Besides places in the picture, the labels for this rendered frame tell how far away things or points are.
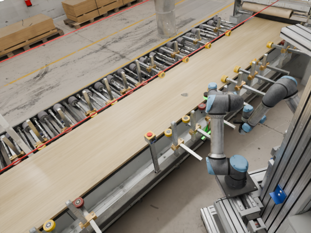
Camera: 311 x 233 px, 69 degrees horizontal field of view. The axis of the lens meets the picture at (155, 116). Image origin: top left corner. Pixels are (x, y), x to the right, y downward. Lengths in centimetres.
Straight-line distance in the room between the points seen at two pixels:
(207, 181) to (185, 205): 39
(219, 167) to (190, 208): 129
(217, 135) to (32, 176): 166
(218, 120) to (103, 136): 125
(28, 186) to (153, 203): 134
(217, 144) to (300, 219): 59
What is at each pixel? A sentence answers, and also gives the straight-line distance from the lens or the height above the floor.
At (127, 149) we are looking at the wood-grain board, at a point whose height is 90.
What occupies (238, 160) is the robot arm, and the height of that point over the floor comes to 127.
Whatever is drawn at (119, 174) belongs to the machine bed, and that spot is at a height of 74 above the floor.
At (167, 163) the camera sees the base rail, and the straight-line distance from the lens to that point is 222.
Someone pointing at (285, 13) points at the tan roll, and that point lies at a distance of 422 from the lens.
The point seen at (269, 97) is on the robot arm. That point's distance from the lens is 170.
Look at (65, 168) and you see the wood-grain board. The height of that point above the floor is 90.
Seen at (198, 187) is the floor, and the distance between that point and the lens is 288.
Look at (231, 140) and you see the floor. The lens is 334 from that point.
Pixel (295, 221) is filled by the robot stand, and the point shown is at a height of 123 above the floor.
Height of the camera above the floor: 254
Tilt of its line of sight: 44 degrees down
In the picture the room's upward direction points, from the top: 10 degrees counter-clockwise
